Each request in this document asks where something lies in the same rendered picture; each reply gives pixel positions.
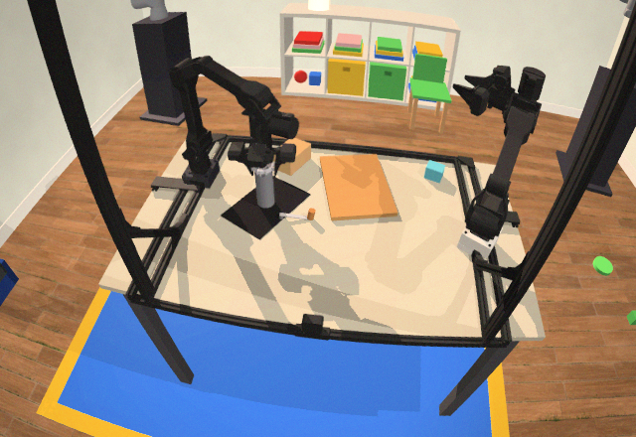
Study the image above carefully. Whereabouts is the orange flat rectangular board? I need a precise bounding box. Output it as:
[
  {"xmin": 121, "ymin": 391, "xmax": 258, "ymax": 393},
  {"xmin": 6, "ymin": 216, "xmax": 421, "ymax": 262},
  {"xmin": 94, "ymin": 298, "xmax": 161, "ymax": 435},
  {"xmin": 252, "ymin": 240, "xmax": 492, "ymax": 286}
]
[{"xmin": 320, "ymin": 154, "xmax": 398, "ymax": 220}]

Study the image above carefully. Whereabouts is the teal rectangular box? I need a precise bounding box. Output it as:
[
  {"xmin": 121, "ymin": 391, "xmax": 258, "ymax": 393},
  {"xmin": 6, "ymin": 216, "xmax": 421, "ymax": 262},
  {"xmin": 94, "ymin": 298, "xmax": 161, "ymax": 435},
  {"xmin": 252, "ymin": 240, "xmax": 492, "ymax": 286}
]
[{"xmin": 423, "ymin": 160, "xmax": 445, "ymax": 183}]

